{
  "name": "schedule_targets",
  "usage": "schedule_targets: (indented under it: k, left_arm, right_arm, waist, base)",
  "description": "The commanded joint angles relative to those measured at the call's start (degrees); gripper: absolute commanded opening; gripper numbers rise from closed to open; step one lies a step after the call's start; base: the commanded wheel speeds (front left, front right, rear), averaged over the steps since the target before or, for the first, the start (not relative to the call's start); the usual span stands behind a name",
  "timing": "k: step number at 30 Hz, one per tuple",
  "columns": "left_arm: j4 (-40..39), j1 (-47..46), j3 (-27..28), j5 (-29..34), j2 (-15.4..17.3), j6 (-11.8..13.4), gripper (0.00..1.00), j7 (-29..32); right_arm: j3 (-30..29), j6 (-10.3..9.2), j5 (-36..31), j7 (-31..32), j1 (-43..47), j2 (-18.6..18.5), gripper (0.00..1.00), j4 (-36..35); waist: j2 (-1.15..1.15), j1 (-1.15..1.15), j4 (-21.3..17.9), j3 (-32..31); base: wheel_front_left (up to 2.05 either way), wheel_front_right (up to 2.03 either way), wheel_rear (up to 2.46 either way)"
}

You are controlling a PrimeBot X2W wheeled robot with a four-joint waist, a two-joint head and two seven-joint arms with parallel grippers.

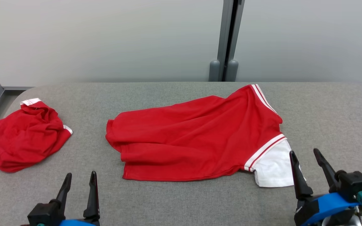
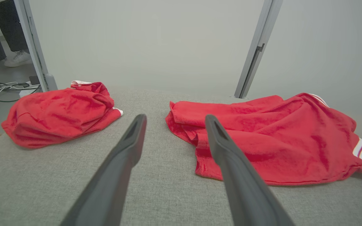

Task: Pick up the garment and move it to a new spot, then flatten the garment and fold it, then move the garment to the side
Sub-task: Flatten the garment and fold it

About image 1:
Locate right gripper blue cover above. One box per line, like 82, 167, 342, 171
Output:
289, 148, 362, 226

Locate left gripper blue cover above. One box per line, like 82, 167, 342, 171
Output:
51, 171, 101, 226

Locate red shirt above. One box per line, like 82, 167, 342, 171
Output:
0, 98, 73, 173

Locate red Bulls jersey white sleeves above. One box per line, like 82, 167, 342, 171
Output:
106, 84, 305, 188

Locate grey cylindrical post foot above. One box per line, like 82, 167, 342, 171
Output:
209, 60, 221, 82
226, 60, 239, 82

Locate grey metal partition post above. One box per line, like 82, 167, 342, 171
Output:
217, 0, 245, 82

